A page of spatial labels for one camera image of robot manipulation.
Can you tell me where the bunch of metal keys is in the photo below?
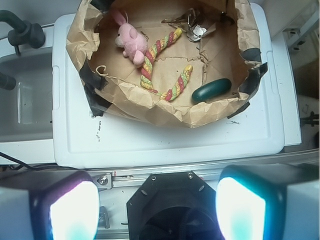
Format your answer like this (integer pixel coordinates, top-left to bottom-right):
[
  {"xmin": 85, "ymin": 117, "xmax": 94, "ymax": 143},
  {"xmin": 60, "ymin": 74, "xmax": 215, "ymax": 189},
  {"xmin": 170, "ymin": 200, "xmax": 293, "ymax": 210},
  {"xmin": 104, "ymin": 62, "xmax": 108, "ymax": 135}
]
[{"xmin": 161, "ymin": 8, "xmax": 217, "ymax": 42}]

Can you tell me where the black cable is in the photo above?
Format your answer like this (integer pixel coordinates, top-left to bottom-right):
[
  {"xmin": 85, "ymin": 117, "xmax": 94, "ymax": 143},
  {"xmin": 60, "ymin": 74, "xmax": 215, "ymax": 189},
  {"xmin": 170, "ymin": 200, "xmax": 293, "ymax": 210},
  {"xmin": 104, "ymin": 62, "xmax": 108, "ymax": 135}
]
[{"xmin": 0, "ymin": 151, "xmax": 76, "ymax": 172}]

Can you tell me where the pink plush bunny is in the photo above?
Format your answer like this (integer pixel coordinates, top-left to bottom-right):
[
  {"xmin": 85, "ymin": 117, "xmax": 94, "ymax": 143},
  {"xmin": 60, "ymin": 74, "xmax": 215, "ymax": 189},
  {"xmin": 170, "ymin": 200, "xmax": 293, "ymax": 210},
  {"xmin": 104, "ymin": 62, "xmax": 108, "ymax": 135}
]
[{"xmin": 111, "ymin": 10, "xmax": 148, "ymax": 68}]

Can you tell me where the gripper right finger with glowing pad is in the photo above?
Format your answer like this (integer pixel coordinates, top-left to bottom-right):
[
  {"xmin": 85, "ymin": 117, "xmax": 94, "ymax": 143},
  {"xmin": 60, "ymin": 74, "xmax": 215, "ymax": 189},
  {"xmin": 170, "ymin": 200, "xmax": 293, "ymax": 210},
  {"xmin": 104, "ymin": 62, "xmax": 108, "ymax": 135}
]
[{"xmin": 215, "ymin": 163, "xmax": 320, "ymax": 240}]

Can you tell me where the grey plastic tub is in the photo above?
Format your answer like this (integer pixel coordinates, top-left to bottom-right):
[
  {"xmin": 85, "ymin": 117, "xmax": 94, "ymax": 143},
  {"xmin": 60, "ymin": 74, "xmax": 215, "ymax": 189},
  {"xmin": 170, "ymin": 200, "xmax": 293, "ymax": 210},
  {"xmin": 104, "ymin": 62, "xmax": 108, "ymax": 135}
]
[{"xmin": 0, "ymin": 53, "xmax": 56, "ymax": 144}]

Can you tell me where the multicolored twisted rope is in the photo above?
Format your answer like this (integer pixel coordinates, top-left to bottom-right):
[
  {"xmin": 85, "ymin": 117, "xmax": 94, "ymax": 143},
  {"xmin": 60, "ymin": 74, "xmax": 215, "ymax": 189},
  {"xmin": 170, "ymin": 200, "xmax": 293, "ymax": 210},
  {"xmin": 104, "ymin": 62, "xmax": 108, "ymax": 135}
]
[{"xmin": 139, "ymin": 27, "xmax": 194, "ymax": 102}]

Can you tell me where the brown paper bag tray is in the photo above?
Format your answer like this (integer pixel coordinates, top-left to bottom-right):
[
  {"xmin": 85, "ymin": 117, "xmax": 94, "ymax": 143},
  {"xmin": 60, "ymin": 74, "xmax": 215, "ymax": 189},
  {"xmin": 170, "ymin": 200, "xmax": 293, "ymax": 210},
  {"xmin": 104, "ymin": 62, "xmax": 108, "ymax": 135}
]
[{"xmin": 66, "ymin": 0, "xmax": 268, "ymax": 128}]

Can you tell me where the dark green oval object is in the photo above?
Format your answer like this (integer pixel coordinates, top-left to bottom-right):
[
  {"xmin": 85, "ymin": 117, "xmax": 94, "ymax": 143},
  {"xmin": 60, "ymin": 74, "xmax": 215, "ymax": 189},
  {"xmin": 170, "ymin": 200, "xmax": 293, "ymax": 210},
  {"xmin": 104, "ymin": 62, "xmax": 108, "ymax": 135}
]
[{"xmin": 191, "ymin": 78, "xmax": 232, "ymax": 103}]

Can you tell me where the white plastic bin lid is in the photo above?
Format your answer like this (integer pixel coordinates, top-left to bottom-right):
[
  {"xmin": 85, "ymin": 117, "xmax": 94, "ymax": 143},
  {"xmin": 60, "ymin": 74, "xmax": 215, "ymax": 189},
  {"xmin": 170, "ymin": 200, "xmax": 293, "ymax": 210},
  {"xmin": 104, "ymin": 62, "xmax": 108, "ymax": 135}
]
[{"xmin": 52, "ymin": 3, "xmax": 285, "ymax": 169}]

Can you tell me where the black clamp knob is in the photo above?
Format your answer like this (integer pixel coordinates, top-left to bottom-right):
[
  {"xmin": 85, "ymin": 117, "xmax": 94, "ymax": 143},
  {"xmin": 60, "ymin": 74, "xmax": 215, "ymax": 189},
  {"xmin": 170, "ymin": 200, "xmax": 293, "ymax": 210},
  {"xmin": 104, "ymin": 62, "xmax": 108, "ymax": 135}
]
[{"xmin": 0, "ymin": 10, "xmax": 46, "ymax": 56}]

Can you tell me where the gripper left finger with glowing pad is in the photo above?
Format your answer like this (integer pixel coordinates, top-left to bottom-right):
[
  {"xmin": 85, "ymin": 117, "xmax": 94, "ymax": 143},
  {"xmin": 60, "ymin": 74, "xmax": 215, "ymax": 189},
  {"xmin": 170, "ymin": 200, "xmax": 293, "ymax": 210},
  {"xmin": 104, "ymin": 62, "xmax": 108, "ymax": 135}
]
[{"xmin": 0, "ymin": 170, "xmax": 100, "ymax": 240}]

